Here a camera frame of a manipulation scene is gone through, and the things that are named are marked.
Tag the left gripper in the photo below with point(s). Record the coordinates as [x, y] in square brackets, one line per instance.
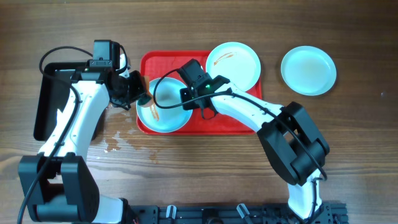
[137, 86]

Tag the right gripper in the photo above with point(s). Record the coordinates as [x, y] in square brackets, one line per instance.
[203, 104]

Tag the green and orange sponge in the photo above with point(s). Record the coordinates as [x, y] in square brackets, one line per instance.
[147, 99]

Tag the light blue plate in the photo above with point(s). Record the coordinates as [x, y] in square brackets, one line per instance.
[308, 70]
[235, 61]
[164, 120]

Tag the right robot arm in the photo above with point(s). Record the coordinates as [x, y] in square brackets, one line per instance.
[293, 144]

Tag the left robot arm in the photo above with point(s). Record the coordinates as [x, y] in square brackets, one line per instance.
[57, 184]

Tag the red plastic tray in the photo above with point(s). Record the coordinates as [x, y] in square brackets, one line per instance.
[154, 64]

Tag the black rectangular water tray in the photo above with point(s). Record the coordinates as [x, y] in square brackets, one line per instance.
[53, 97]

